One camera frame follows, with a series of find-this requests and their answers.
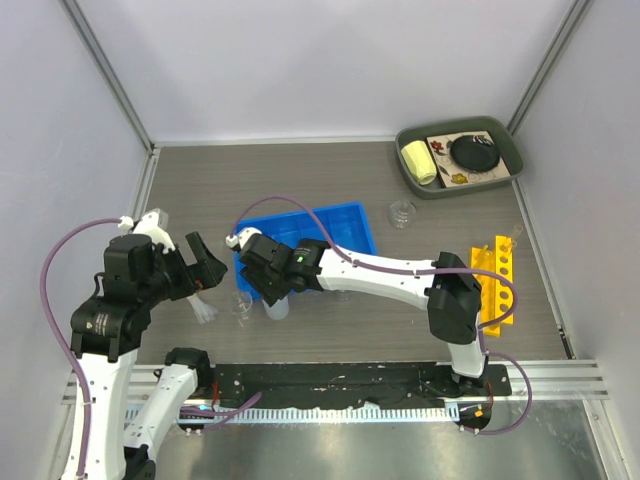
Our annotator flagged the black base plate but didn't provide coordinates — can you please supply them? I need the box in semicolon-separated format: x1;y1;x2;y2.
203;362;512;410

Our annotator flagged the yellow test tube rack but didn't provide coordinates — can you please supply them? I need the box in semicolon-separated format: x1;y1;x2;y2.
469;235;514;323

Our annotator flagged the blue divided plastic bin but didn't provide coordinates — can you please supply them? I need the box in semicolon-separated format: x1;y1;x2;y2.
231;201;378;302

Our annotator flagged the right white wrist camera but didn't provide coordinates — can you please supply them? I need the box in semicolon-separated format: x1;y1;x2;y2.
225;227;261;252

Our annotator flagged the pale yellow cup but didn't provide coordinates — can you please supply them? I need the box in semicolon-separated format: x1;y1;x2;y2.
401;140;437;186

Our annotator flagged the red cap wash bottle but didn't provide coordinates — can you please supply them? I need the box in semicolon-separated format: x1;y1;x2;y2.
262;296;290;321

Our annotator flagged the grey plastic tray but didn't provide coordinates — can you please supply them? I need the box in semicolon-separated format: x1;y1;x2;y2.
395;116;524;200

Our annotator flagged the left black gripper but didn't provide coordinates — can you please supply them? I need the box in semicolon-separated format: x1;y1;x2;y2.
140;230;227;304

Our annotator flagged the clear glass test tube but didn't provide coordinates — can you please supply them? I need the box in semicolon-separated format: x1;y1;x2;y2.
506;224;524;252

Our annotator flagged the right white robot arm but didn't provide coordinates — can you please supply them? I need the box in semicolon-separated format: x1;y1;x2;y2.
227;227;488;395

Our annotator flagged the clear glass flask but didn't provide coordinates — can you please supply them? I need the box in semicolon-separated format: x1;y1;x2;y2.
386;200;417;229

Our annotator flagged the black round pouch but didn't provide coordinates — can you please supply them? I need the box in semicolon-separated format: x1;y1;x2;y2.
450;135;500;173

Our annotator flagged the slotted cable duct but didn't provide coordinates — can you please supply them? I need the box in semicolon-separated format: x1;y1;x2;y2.
124;403;459;425

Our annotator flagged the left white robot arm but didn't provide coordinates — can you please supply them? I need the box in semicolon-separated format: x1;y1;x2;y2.
67;232;227;479

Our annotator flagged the small clear glass beaker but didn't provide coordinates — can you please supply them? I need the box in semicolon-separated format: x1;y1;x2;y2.
336;290;350;302

